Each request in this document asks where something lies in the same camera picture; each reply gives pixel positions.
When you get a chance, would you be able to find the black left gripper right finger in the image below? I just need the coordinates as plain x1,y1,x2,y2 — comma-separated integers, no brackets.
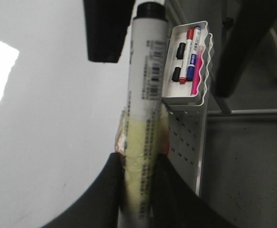
152,154,235,228

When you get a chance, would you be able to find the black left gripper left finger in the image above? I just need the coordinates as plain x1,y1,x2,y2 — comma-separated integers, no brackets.
44,152,124,228

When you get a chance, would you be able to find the white taped whiteboard marker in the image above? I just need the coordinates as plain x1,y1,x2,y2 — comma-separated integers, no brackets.
118,2,168,228

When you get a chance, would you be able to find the large white whiteboard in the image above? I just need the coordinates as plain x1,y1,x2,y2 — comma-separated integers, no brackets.
0,0,130,228

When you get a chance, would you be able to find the white perforated metal stand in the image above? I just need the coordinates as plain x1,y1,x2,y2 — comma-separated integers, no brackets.
163,100,208,196

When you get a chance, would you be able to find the pink highlighter pen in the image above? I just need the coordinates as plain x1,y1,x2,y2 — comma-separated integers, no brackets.
191,45,204,96

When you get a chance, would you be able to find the red capped marker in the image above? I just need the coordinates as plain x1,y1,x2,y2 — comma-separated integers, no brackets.
179,28,194,85

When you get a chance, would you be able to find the white plastic marker tray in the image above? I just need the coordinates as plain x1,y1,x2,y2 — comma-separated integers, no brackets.
162,20,213,106

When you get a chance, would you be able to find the black marker in tray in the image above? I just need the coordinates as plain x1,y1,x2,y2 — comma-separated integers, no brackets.
171,67,181,82
176,42,186,59

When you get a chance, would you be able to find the blue capped marker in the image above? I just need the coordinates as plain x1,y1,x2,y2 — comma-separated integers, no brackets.
186,26,201,81

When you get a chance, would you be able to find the white metal stand frame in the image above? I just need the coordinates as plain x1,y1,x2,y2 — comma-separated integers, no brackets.
207,28,277,117

